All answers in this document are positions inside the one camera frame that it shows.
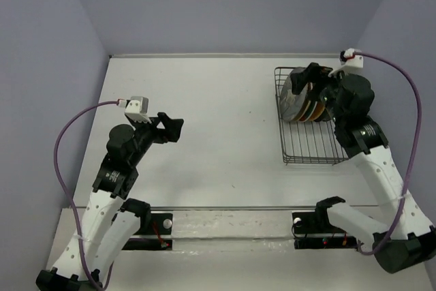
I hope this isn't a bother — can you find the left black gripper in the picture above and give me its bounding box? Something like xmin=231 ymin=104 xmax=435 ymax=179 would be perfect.
xmin=129 ymin=112 xmax=183 ymax=166

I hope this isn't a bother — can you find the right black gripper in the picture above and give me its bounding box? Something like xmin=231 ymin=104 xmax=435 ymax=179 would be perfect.
xmin=291 ymin=61 xmax=354 ymax=123

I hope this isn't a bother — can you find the beige bird branch plate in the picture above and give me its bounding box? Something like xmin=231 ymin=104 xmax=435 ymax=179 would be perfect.
xmin=298 ymin=99 xmax=311 ymax=122

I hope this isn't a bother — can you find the red and teal floral plate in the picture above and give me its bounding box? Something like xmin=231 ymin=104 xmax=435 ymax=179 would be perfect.
xmin=300 ymin=99 xmax=317 ymax=122

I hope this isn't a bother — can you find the orange woven basket plate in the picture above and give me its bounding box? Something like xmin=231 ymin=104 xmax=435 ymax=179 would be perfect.
xmin=309 ymin=102 xmax=325 ymax=122

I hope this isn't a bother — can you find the grey deer plate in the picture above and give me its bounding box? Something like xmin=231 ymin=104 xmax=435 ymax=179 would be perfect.
xmin=279 ymin=67 xmax=308 ymax=122

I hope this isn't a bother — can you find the dark teal blossom plate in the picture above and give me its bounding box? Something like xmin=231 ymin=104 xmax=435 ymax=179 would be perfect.
xmin=322 ymin=107 xmax=336 ymax=121

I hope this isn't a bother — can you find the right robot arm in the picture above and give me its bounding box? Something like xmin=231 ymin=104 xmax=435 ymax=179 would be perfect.
xmin=281 ymin=63 xmax=435 ymax=274

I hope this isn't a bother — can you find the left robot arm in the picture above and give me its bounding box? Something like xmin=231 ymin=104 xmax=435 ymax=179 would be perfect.
xmin=35 ymin=112 xmax=184 ymax=290

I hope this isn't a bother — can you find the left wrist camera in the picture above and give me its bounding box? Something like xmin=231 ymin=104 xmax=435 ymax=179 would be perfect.
xmin=124 ymin=96 xmax=151 ymax=123

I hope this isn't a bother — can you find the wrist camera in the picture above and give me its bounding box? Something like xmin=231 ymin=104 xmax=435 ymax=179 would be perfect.
xmin=328 ymin=48 xmax=364 ymax=77
xmin=124 ymin=96 xmax=151 ymax=123

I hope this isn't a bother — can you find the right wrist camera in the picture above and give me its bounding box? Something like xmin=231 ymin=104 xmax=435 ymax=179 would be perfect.
xmin=328 ymin=48 xmax=364 ymax=77

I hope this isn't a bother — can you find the black wire dish rack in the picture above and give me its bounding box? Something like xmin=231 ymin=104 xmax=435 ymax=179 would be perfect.
xmin=274 ymin=67 xmax=348 ymax=165

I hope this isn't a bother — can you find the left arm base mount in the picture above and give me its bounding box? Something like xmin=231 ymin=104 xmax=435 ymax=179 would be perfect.
xmin=123 ymin=212 xmax=173 ymax=251

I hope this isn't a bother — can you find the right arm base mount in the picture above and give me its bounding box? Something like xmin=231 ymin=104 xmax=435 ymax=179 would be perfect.
xmin=291 ymin=196 xmax=357 ymax=250

